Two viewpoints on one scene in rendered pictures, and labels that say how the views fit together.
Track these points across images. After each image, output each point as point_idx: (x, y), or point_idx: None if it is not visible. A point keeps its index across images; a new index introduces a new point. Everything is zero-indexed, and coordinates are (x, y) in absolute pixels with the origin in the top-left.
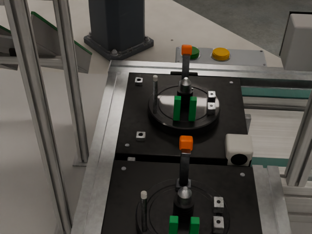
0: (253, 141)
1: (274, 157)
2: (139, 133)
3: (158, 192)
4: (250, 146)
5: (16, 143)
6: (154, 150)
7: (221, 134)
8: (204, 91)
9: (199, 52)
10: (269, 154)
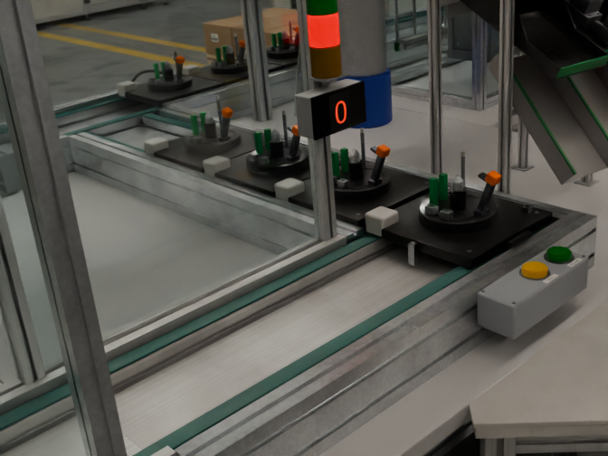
0: (398, 269)
1: (368, 270)
2: None
3: (383, 176)
4: (371, 213)
5: None
6: (429, 195)
7: (407, 222)
8: (462, 220)
9: (555, 262)
10: (374, 269)
